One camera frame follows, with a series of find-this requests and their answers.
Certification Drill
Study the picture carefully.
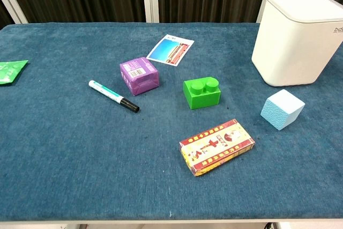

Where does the white teal marker pen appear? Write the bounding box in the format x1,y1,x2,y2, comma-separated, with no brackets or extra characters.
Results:
88,79,140,114

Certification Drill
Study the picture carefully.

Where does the light blue foam cube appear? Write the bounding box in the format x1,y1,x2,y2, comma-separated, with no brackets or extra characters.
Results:
260,88,306,131

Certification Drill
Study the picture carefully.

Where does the purple small carton box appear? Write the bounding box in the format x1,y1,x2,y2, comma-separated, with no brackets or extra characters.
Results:
119,56,161,97

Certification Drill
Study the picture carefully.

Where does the white trash bin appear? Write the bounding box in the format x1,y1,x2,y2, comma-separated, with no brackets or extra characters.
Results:
251,0,343,87

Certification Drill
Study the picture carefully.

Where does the white and blue card box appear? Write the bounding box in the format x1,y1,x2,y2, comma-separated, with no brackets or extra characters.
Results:
146,34,195,67

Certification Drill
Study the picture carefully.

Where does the red yellow printed box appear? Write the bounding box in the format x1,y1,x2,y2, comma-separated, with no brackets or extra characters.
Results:
179,118,256,178

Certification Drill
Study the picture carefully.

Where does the green toy building brick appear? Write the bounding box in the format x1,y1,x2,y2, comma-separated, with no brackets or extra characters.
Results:
183,77,222,110

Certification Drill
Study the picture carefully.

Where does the green foil packet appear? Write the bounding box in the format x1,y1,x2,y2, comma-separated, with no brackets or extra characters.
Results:
0,60,29,87

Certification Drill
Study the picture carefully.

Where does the blue table cloth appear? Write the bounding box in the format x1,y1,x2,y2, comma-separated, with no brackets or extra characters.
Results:
0,21,343,225

